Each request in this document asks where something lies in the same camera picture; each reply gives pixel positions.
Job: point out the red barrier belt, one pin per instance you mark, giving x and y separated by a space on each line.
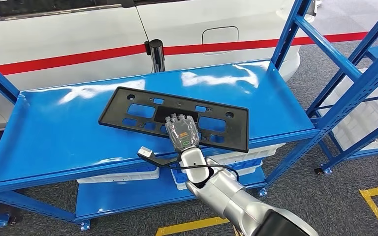
241 44
62 60

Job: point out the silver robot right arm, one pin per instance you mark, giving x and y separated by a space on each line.
221 195

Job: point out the black plastic plate holder part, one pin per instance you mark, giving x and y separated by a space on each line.
238 130

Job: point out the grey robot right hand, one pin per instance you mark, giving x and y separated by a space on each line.
182 133

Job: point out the chrome black stanchion post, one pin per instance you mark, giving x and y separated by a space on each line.
156 55

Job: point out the blue plastic crate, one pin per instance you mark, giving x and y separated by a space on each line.
247 164

